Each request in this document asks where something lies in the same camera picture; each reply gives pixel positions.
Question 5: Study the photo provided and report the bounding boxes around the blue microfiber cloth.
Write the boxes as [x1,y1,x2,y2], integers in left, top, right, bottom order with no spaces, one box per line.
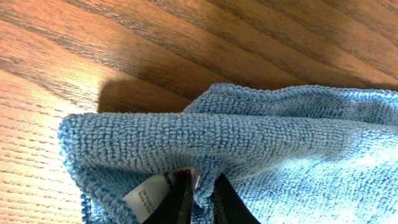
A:
[58,83,397,223]

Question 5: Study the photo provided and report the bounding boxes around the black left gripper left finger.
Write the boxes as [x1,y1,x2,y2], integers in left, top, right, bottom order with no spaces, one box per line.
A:
[143,171,193,224]

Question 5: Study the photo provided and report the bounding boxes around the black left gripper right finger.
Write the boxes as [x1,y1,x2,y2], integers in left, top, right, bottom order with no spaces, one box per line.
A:
[213,174,260,224]

